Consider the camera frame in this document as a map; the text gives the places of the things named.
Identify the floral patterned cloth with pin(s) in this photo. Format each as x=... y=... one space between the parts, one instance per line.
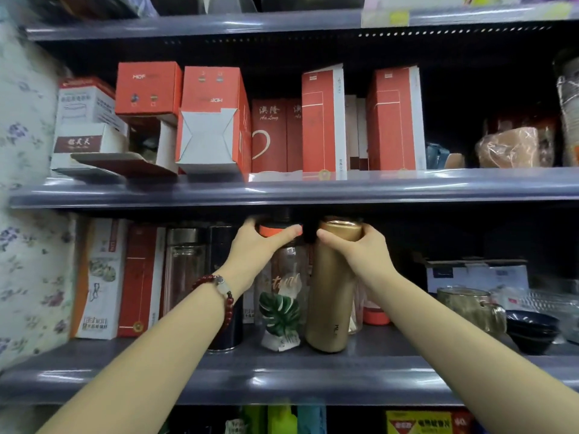
x=27 y=221

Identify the grey metal shelf board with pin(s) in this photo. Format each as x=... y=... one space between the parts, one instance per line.
x=316 y=370
x=203 y=23
x=316 y=188

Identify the person's left forearm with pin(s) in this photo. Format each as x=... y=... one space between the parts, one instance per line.
x=154 y=357

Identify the yellow price label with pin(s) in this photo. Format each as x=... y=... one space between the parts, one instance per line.
x=384 y=17

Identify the teal plastic item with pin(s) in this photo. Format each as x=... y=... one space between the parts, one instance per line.
x=312 y=420

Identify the silver lid glass bottle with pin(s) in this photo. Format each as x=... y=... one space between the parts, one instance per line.
x=183 y=266

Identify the stack of dark blue bowls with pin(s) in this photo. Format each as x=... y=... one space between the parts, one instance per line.
x=531 y=332

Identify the tall red white box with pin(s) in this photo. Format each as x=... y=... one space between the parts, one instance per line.
x=140 y=280

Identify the gold thermos bottle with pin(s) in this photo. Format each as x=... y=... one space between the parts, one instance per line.
x=332 y=293

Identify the black thermos bottle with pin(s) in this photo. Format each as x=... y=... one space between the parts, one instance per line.
x=228 y=332

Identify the dark blue ceramic cup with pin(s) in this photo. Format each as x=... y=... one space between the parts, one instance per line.
x=436 y=155

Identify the green plastic item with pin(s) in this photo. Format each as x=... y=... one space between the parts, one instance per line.
x=281 y=420

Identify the leaf print glass bottle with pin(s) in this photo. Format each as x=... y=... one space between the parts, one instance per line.
x=282 y=307

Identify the tall orange white box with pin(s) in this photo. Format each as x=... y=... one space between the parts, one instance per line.
x=393 y=121
x=319 y=126

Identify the white shelf label strip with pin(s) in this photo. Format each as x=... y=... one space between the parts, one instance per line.
x=276 y=176

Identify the large orange cup box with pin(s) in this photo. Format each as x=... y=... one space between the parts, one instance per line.
x=212 y=119

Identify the person's left thumb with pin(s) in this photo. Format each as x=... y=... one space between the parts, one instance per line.
x=282 y=234

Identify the person's left hand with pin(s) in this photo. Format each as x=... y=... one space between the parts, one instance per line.
x=246 y=259

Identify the white box with red top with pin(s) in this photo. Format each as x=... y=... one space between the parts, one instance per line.
x=88 y=101

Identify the open white cardboard box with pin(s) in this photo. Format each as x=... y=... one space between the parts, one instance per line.
x=144 y=153

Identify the white box with brown label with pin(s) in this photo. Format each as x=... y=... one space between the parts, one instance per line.
x=86 y=146

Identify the yellow packet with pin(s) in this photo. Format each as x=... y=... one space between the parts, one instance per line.
x=418 y=423

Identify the person's right thumb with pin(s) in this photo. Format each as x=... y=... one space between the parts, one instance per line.
x=334 y=239

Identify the amber glass mug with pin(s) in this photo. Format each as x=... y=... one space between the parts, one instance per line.
x=470 y=307

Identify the small orange cup box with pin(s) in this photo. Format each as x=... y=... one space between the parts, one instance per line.
x=147 y=88

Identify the wrapped stack of cups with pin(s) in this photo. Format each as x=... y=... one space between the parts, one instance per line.
x=569 y=112

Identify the white orange lunchbox carton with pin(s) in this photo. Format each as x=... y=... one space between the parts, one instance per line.
x=99 y=280

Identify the red packet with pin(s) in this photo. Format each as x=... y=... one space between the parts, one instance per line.
x=463 y=423

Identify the person's right hand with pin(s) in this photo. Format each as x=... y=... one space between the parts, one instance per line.
x=368 y=259

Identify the white box with black lid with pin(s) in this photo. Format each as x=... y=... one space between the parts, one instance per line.
x=475 y=273

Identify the person's right forearm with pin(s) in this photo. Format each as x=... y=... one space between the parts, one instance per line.
x=457 y=357

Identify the orange base glass bottle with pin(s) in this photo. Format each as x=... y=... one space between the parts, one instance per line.
x=375 y=314

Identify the dark red mug box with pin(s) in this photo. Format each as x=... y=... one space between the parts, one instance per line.
x=269 y=135
x=294 y=135

